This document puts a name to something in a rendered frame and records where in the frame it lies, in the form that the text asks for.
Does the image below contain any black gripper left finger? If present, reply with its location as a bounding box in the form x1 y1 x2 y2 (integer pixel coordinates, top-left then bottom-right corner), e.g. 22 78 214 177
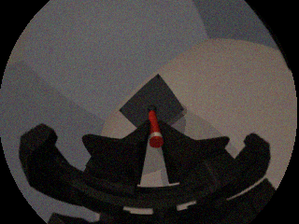
82 119 150 184

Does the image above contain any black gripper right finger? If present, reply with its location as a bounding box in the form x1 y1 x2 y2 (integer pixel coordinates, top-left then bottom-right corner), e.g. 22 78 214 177
158 120 231 184

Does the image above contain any dark red peg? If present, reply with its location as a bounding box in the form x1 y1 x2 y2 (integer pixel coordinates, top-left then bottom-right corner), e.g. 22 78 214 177
149 111 164 148

